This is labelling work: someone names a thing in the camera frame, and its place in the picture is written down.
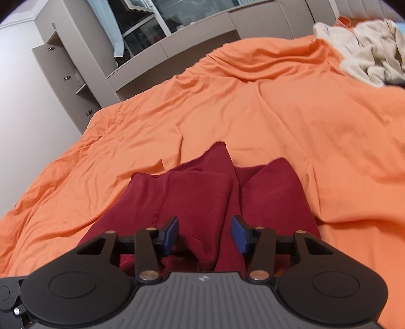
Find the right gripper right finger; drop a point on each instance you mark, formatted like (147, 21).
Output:
(242, 234)

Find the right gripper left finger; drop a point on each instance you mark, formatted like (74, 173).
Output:
(168, 235)

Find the dark red small garment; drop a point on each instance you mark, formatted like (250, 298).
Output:
(204, 194)

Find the cream patterned clothes pile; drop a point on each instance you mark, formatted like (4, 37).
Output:
(373, 51)

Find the orange bed cover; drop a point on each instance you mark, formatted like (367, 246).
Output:
(265, 98)

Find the window with dark glass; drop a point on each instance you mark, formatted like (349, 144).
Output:
(143, 23)

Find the left light blue curtain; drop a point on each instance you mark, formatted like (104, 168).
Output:
(104, 14)

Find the grey padded headboard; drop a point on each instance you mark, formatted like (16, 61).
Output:
(361, 9)

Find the grey wall cabinet unit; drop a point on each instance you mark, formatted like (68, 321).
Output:
(98, 53)

